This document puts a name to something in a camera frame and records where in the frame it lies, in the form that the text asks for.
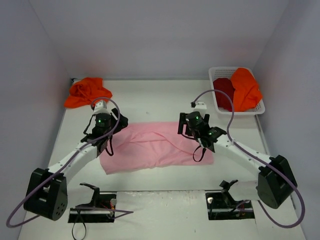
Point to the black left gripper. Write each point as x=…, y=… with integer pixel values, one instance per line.
x=119, y=119

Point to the pink t shirt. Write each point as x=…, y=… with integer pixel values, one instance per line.
x=151, y=145

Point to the orange t shirt in basket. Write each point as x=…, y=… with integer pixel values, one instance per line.
x=247, y=94

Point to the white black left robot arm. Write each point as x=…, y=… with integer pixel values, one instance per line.
x=47, y=193

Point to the orange t shirt on table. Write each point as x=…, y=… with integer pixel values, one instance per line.
x=85, y=91

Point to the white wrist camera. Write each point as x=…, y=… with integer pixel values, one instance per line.
x=198, y=106
x=100, y=108

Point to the dark red t shirt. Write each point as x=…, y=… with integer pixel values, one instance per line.
x=224, y=85

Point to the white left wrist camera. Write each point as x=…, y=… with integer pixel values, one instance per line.
x=100, y=108

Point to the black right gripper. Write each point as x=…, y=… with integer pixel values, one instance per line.
x=182, y=125

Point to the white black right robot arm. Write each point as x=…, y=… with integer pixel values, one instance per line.
x=274, y=178

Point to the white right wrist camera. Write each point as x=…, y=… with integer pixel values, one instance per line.
x=198, y=106

